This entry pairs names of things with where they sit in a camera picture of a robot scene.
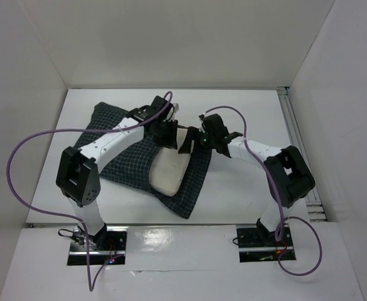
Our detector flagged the dark checkered pillowcase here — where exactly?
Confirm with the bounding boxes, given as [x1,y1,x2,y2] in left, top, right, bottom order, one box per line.
[74,102,212,219]

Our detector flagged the cream white pillow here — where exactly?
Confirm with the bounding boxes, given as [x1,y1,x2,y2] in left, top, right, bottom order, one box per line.
[149,128,191,196]

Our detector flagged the aluminium rail frame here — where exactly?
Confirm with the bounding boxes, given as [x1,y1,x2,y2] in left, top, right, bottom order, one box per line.
[277,87,327,222]

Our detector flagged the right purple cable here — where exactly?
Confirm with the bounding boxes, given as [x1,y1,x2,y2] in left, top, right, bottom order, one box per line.
[201,105,324,276]

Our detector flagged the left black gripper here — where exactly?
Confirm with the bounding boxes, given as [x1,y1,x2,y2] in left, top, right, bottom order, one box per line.
[152,118,178,150]

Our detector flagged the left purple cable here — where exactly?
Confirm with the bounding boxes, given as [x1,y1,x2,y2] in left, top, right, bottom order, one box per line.
[6,90,174,292]

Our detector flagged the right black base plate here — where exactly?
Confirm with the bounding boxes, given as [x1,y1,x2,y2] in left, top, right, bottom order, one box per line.
[232,225,296,263]

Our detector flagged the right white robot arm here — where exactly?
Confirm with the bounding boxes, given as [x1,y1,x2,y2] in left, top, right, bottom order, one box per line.
[178,114,316,246]

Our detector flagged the purple cable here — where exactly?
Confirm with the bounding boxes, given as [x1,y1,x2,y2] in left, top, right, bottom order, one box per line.
[6,90,174,292]
[201,105,324,276]

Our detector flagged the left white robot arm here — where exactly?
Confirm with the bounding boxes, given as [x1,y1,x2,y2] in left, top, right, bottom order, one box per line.
[56,92,177,250]

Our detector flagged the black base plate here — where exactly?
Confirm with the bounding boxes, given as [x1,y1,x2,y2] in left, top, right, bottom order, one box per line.
[232,225,296,263]
[66,227,127,266]

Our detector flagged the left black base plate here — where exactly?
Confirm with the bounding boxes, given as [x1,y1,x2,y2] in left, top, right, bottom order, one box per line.
[66,227,127,266]

